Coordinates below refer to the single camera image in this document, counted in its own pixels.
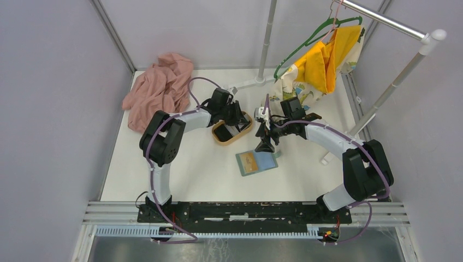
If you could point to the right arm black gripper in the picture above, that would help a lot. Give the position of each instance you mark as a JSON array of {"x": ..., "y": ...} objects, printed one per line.
[{"x": 265, "y": 131}]

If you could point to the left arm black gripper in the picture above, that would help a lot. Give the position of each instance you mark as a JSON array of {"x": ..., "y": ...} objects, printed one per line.
[{"x": 236, "y": 107}]

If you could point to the yellow oval card tray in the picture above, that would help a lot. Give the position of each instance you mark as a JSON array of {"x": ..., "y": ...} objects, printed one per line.
[{"x": 238, "y": 131}]

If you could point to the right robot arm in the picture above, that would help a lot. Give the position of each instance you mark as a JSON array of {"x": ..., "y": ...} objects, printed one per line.
[{"x": 366, "y": 173}]

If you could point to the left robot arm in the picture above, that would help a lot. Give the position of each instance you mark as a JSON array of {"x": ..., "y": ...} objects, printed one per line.
[{"x": 160, "y": 142}]

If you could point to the black card in tray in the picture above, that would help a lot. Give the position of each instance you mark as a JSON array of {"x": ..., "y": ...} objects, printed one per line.
[{"x": 222, "y": 133}]

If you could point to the cartoon print hanging garment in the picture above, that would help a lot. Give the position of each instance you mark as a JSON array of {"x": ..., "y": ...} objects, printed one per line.
[{"x": 287, "y": 87}]

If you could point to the pink crumpled cloth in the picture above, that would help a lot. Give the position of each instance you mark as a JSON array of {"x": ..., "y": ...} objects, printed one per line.
[{"x": 162, "y": 86}]

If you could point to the yellow hanging garment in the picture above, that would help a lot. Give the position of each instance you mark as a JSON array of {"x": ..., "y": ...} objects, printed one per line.
[{"x": 320, "y": 66}]

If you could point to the green clothes hanger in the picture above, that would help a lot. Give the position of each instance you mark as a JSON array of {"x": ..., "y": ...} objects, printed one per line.
[{"x": 314, "y": 37}]

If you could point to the pink clothes hanger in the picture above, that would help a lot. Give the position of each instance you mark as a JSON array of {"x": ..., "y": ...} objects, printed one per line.
[{"x": 334, "y": 20}]

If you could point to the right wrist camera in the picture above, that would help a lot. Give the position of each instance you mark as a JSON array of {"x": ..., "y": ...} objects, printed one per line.
[{"x": 262, "y": 115}]

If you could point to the aluminium frame rails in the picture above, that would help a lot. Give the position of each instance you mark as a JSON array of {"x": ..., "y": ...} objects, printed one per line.
[{"x": 119, "y": 219}]

